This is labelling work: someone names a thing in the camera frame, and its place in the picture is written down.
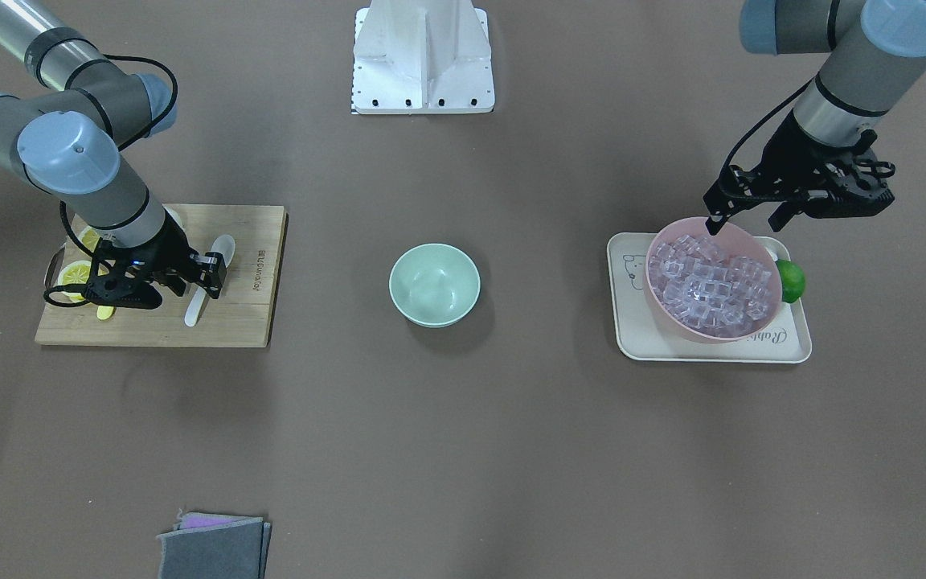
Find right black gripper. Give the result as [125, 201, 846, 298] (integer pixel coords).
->
[98, 219, 228, 300]

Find white steamed bun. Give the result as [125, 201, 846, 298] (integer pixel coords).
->
[165, 207, 185, 235]

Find mint green bowl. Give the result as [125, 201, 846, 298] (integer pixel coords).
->
[388, 243, 481, 327]

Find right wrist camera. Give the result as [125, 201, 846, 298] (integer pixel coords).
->
[42, 261, 162, 310]

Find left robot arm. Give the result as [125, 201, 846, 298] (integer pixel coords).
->
[704, 1, 926, 235]

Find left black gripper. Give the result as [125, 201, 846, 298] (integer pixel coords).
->
[704, 113, 877, 236]

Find yellow plastic knife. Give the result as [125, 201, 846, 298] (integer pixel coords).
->
[96, 306, 117, 320]

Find green lime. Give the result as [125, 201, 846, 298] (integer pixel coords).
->
[776, 259, 807, 304]

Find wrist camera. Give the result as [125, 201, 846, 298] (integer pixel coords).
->
[42, 261, 162, 310]
[800, 150, 896, 219]

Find single lemon slice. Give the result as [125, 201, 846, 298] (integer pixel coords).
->
[76, 226, 100, 254]

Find pink bowl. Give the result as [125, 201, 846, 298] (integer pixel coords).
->
[645, 217, 783, 343]

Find clear ice cubes pile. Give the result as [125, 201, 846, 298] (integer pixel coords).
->
[646, 234, 776, 339]

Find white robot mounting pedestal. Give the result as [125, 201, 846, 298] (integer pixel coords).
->
[350, 1, 496, 115]

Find bamboo cutting board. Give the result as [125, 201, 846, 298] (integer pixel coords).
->
[35, 203, 287, 347]

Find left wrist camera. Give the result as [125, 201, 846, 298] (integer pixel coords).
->
[800, 150, 896, 219]

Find grey folded cloth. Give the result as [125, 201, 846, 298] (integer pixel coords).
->
[158, 516, 272, 578]

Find purple cloth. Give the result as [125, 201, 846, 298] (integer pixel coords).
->
[174, 511, 250, 531]

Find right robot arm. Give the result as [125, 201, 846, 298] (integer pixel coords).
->
[0, 1, 229, 310]

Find stacked lemon slices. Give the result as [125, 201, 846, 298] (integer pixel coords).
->
[50, 260, 99, 306]

